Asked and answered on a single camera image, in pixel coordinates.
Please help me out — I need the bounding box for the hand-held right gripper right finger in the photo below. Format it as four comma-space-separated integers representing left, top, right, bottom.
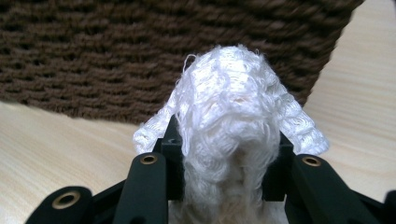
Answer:
261, 130, 295, 203

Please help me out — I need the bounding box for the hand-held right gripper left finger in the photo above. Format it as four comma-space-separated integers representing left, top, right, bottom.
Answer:
154, 115, 188, 202

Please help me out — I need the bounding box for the white knitted cloth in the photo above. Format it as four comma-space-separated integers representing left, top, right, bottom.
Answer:
133, 45, 331, 224

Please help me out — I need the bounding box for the brown woven basket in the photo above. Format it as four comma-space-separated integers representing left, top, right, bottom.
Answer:
0, 0, 365, 125

